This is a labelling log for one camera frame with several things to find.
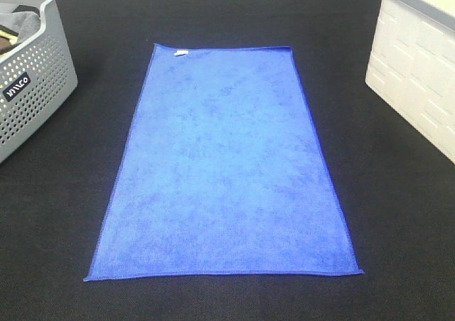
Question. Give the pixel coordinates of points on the white plastic storage box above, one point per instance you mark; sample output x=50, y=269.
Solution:
x=411, y=66

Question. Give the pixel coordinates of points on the grey perforated plastic basket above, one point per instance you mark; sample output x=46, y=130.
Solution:
x=37, y=76

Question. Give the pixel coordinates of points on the brown cloth in basket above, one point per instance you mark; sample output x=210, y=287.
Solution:
x=5, y=45

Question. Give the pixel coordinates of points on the yellow cloth in basket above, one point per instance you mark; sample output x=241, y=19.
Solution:
x=13, y=38

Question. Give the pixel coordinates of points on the blue microfiber towel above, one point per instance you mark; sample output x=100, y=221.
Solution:
x=222, y=174

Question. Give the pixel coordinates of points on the grey towel in basket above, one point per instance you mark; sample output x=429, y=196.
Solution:
x=22, y=24

